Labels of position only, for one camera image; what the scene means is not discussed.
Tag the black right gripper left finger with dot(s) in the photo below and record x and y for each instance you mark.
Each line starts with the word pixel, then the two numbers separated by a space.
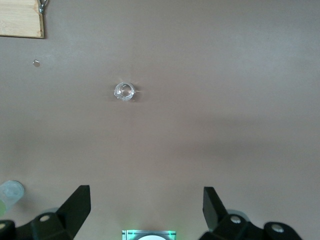
pixel 72 210

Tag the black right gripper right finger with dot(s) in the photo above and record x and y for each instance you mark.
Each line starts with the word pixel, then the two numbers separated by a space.
pixel 212 210

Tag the clear glass measuring cup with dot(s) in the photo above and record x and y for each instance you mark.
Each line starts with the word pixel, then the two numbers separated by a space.
pixel 124 91

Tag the green sleeved glass bottle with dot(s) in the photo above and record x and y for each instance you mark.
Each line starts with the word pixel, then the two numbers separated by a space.
pixel 10 195

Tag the brown table cover sheet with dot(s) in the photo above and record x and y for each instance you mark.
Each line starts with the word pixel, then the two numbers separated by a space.
pixel 200 100

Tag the wooden cutting board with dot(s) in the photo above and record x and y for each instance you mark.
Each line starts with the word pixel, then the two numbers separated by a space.
pixel 17 17

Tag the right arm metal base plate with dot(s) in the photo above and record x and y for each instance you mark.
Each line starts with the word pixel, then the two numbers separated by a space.
pixel 130 233

